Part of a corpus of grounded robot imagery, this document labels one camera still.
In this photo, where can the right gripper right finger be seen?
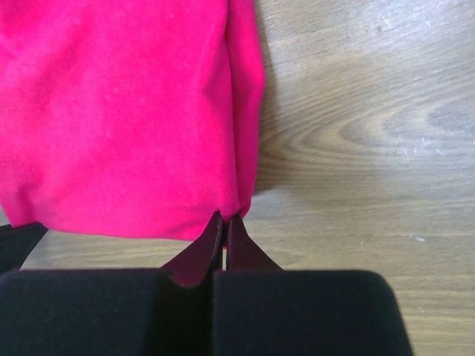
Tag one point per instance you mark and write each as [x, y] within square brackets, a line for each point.
[261, 309]

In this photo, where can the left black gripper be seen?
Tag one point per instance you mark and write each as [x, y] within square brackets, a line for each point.
[17, 243]

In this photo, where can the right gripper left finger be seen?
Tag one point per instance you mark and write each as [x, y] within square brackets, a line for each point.
[127, 311]

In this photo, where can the magenta t shirt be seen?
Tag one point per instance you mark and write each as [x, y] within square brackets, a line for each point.
[129, 118]

